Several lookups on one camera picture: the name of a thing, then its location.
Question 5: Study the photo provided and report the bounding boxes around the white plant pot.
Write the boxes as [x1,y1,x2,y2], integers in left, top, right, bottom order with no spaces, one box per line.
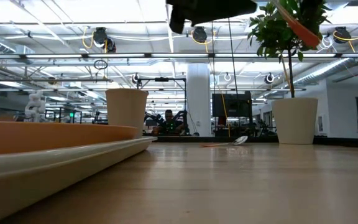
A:
[271,97,319,146]

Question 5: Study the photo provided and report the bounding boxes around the white paper cup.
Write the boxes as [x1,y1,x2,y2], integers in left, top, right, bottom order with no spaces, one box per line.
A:
[105,88,150,139]

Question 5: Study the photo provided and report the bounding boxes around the black overhead rail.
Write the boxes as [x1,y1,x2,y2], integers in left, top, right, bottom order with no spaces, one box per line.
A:
[0,52,358,60]

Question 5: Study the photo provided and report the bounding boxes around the black cabinet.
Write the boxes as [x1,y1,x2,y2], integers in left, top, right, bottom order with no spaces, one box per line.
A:
[211,91,254,128]

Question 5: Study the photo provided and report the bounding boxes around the white building column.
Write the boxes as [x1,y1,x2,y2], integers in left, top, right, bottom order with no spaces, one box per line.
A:
[186,63,213,138]

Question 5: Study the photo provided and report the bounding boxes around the person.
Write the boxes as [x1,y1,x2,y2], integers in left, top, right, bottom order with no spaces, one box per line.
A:
[153,109,186,136]

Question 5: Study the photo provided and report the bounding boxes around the orange plastic plate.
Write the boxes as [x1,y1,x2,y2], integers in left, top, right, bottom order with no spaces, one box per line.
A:
[0,120,140,157]

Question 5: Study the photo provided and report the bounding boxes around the beige plastic tray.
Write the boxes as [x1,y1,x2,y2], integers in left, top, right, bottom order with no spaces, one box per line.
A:
[0,136,158,224]

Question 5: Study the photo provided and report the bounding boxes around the green potted plant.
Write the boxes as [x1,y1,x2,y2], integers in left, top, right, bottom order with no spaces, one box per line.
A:
[247,0,333,99]

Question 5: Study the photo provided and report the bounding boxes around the black frame rig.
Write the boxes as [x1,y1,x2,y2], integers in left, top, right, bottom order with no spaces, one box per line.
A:
[135,77,188,138]

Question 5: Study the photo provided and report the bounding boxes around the white robot figure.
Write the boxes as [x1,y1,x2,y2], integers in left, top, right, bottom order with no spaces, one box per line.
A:
[24,90,47,123]

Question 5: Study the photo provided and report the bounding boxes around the orange-handled metal spoon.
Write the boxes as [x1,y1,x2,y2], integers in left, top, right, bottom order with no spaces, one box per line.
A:
[199,135,249,149]

